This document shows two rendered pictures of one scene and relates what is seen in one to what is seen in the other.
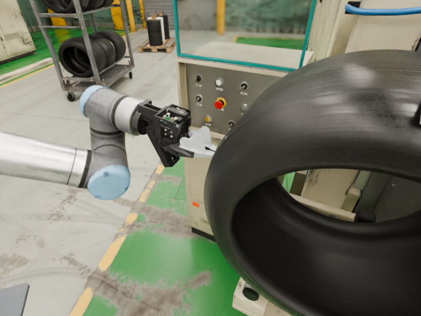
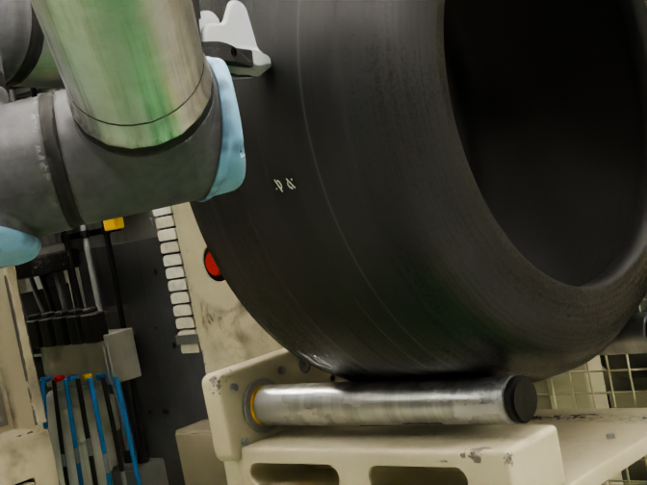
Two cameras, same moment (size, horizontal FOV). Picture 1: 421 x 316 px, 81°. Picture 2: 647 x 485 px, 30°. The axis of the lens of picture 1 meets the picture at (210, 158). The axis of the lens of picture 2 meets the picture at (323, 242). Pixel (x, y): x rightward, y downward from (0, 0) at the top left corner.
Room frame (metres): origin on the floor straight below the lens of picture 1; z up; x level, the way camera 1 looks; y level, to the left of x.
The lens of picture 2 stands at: (0.14, 0.99, 1.13)
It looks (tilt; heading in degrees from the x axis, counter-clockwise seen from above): 3 degrees down; 286
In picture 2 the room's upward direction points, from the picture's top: 11 degrees counter-clockwise
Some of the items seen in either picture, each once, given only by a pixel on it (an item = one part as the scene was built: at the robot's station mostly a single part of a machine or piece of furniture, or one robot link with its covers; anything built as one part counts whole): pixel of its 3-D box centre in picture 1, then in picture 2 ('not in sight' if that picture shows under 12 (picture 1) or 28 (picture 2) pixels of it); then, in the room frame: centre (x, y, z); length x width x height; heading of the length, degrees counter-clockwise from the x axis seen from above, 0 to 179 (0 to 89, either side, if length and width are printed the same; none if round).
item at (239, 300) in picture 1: (265, 254); (388, 464); (0.46, -0.18, 0.84); 0.36 x 0.09 x 0.06; 154
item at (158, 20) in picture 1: (158, 31); not in sight; (7.11, 1.36, 0.38); 1.20 x 0.80 x 0.76; 177
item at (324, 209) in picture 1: (322, 217); (336, 374); (0.56, -0.39, 0.90); 0.40 x 0.03 x 0.10; 64
